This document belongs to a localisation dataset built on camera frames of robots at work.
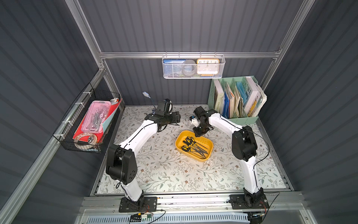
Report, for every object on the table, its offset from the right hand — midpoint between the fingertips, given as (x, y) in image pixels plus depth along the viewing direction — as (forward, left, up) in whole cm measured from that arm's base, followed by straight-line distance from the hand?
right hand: (200, 133), depth 97 cm
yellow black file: (-4, +7, -3) cm, 8 cm away
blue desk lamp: (+21, +39, +19) cm, 48 cm away
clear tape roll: (-22, +54, +24) cm, 63 cm away
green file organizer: (+19, -24, +16) cm, 34 cm away
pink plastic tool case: (-11, +58, +26) cm, 65 cm away
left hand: (+3, +17, +16) cm, 24 cm away
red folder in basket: (-17, +54, +24) cm, 62 cm away
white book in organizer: (+20, -38, +16) cm, 45 cm away
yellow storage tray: (-13, +8, -3) cm, 15 cm away
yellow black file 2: (-7, +7, -3) cm, 11 cm away
